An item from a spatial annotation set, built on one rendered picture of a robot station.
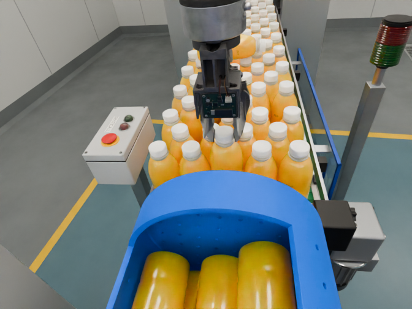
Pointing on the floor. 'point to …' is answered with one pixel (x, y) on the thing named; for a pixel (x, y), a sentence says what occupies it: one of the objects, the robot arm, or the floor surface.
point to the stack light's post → (358, 137)
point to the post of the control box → (141, 187)
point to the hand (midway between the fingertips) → (224, 133)
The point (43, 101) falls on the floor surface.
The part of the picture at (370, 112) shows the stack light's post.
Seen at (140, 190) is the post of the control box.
